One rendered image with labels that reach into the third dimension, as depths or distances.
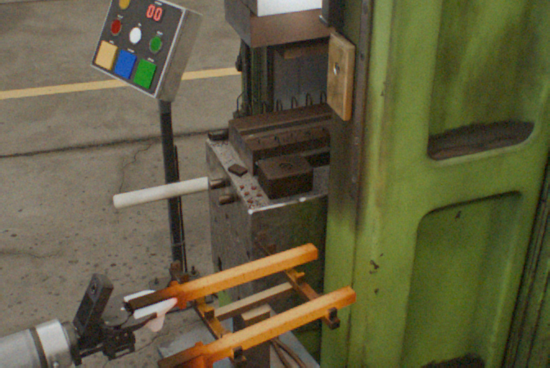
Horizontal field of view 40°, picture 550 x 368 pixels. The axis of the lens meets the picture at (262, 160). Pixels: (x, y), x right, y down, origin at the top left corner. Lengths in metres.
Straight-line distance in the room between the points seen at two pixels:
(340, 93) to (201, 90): 2.89
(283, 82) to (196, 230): 1.29
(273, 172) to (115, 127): 2.38
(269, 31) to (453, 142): 0.49
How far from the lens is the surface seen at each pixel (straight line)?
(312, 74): 2.18
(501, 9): 1.63
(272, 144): 1.93
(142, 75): 2.30
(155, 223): 3.36
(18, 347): 1.40
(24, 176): 3.83
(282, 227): 1.88
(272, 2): 1.70
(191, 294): 1.48
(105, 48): 2.46
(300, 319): 1.49
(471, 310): 2.08
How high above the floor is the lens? 1.96
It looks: 31 degrees down
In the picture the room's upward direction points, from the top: 1 degrees counter-clockwise
